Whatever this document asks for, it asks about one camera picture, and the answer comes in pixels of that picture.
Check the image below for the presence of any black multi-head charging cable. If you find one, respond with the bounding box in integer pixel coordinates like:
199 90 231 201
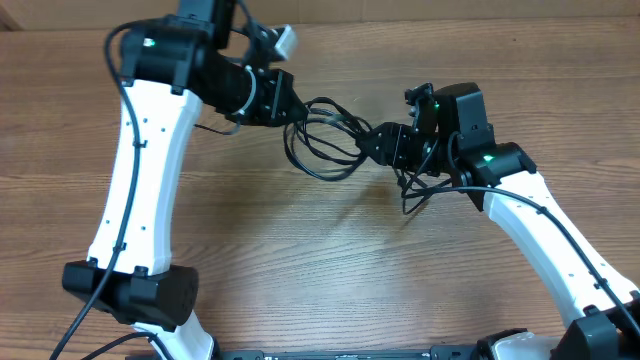
309 107 451 216

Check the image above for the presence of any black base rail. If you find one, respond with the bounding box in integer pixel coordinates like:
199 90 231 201
216 345 493 360

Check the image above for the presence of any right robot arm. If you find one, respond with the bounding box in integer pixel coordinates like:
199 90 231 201
356 82 639 359

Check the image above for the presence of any black USB cable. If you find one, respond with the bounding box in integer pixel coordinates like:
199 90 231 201
282 96 373 182

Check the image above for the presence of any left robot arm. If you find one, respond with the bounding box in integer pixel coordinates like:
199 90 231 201
62 1 308 359

